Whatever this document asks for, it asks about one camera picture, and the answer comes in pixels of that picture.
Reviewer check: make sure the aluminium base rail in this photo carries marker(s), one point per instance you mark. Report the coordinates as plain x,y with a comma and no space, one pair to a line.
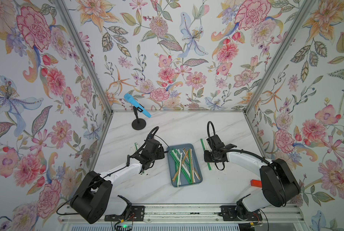
210,213

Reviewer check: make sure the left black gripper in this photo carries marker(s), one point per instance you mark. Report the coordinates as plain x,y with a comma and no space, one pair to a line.
161,151

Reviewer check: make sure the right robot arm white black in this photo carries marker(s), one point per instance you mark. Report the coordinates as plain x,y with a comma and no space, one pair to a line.
278,184

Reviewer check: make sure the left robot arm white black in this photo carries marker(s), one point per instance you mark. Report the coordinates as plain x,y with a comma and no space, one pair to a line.
93,199

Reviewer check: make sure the red block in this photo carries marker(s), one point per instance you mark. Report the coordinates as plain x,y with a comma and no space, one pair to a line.
256,183

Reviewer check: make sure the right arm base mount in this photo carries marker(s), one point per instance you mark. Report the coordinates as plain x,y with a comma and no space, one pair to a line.
232,213

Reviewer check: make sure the black round microphone stand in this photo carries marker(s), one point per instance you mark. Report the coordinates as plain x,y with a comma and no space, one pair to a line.
139,123

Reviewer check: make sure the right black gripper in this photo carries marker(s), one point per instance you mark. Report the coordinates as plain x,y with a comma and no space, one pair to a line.
206,158

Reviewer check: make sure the brown paper straw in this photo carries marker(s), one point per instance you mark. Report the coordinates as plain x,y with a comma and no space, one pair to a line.
179,160

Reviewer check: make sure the blue-grey storage tray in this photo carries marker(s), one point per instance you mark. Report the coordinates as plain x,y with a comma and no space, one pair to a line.
171,164

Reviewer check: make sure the blue microphone on stand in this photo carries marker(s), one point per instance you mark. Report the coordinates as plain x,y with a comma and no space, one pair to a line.
130,99

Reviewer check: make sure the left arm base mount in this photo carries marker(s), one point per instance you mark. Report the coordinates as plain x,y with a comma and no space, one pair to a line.
132,213

